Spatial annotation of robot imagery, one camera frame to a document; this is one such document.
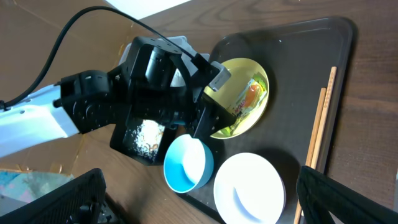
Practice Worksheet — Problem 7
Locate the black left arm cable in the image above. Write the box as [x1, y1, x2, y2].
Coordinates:
[0, 6, 203, 110]

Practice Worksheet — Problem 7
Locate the clear plastic waste bin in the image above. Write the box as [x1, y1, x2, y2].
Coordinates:
[119, 35, 198, 87]

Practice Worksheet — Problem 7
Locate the pink white bowl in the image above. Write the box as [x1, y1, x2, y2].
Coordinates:
[213, 152, 286, 224]

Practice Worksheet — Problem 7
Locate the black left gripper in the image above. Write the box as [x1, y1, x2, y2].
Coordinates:
[174, 55, 236, 139]

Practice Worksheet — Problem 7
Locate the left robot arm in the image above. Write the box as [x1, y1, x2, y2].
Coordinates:
[1, 37, 236, 156]

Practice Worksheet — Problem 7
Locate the dark brown serving tray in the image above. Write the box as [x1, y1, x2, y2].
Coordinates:
[177, 16, 355, 224]

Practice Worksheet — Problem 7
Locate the black waste tray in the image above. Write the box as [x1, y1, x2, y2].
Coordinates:
[110, 119, 177, 166]

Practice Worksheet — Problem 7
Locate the yellow plate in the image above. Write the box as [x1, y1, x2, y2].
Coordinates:
[205, 58, 269, 139]

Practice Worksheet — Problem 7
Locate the spilled rice pile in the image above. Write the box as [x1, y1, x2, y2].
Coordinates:
[127, 119, 165, 162]

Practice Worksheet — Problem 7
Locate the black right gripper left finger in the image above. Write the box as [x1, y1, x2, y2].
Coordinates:
[1, 168, 106, 224]

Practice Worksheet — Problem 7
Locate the orange green snack wrapper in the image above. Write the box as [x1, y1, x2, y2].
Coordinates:
[221, 72, 267, 138]

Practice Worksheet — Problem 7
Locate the blue bowl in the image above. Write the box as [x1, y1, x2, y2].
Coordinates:
[164, 134, 214, 194]

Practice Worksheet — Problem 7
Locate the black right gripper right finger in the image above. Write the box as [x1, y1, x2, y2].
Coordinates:
[296, 166, 397, 224]

